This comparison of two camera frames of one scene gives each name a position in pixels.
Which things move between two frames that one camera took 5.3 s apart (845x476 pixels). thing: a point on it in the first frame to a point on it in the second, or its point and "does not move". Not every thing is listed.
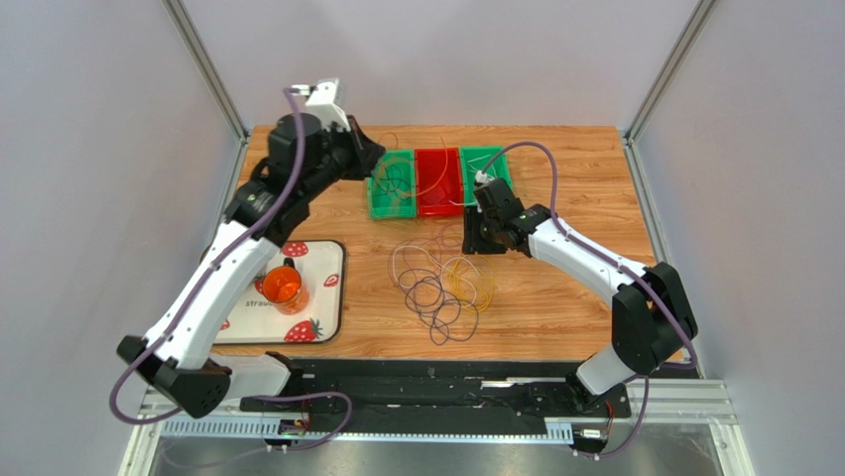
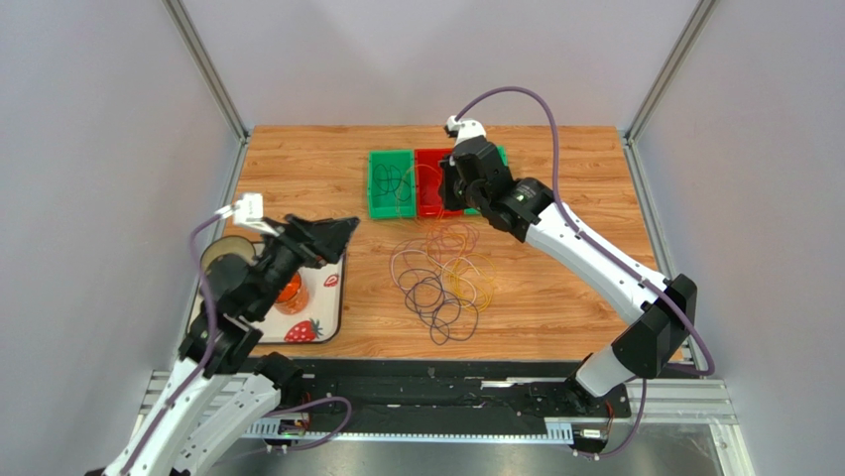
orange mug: x=285 y=288 does not move
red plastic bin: x=439 y=182 does not move
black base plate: x=514 y=390 does not move
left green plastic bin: x=392 y=185 does not move
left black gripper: x=364 y=151 to x=315 y=242
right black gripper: x=485 y=219 to x=458 y=176
